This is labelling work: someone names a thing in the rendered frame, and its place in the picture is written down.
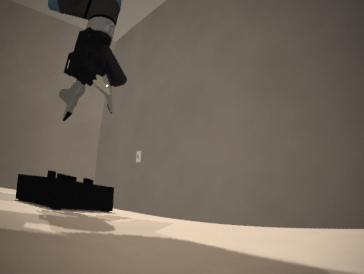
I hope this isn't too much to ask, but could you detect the black lighting desk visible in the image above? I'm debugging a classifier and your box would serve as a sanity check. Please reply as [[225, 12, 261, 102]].
[[16, 171, 114, 212]]

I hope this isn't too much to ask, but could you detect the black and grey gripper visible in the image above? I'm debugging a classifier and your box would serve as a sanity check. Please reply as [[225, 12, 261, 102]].
[[59, 27, 116, 121]]

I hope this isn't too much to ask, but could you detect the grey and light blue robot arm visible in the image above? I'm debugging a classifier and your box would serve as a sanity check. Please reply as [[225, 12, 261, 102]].
[[48, 0, 127, 87]]

